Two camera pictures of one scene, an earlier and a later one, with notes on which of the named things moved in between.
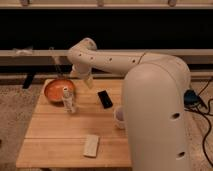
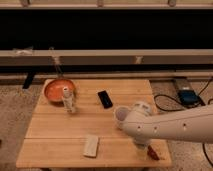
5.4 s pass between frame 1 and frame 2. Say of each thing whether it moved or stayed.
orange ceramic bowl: stayed
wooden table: stayed
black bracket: stayed
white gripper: moved
